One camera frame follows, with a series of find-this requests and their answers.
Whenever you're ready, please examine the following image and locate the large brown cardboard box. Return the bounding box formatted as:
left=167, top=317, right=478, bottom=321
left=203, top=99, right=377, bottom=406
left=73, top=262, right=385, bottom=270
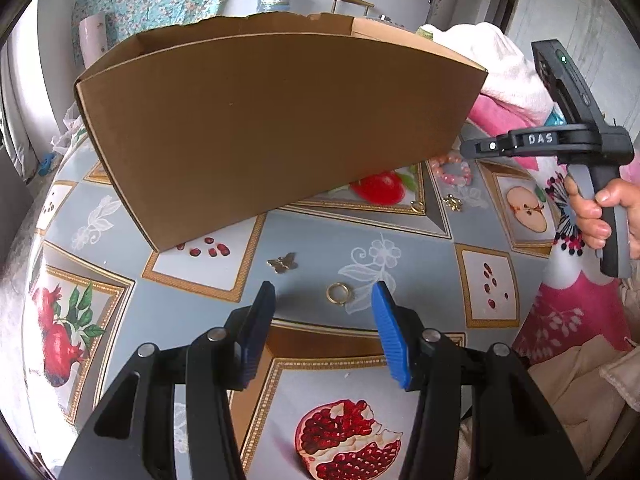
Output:
left=74, top=12, right=489, bottom=253

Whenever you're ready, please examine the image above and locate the gold butterfly brooch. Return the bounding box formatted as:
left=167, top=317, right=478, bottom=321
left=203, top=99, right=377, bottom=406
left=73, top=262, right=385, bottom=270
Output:
left=266, top=252, right=299, bottom=275

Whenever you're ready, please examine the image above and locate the pink rolled mat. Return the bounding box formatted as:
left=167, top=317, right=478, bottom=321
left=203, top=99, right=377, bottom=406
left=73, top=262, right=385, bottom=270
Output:
left=79, top=14, right=108, bottom=68

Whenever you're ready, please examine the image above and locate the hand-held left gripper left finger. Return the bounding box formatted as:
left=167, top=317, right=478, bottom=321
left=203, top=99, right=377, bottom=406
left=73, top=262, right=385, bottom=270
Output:
left=59, top=280, right=277, bottom=480

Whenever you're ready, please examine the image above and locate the pink bead bracelet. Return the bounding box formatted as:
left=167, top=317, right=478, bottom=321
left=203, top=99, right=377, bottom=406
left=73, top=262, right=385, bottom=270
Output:
left=429, top=154, right=473, bottom=187

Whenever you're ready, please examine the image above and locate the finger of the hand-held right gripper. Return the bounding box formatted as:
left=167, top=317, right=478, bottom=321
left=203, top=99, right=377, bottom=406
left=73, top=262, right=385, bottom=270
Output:
left=459, top=135, right=516, bottom=159

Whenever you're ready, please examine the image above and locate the gold ring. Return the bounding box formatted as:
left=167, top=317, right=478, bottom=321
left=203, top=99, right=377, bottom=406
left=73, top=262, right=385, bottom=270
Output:
left=326, top=283, right=355, bottom=307

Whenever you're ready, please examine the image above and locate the fruit print tablecloth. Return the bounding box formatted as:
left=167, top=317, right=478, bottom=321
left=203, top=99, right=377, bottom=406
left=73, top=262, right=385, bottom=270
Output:
left=22, top=125, right=566, bottom=480

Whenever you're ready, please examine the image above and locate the person's right hand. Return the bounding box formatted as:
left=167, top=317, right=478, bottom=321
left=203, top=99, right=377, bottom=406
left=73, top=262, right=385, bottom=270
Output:
left=564, top=175, right=640, bottom=261

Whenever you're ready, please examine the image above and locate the white fluffy towel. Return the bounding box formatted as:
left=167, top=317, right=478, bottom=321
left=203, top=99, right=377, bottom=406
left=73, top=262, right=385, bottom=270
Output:
left=422, top=22, right=553, bottom=113

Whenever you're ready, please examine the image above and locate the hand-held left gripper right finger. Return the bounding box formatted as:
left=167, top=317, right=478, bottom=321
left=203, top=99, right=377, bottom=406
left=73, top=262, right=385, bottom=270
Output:
left=370, top=280, right=587, bottom=480

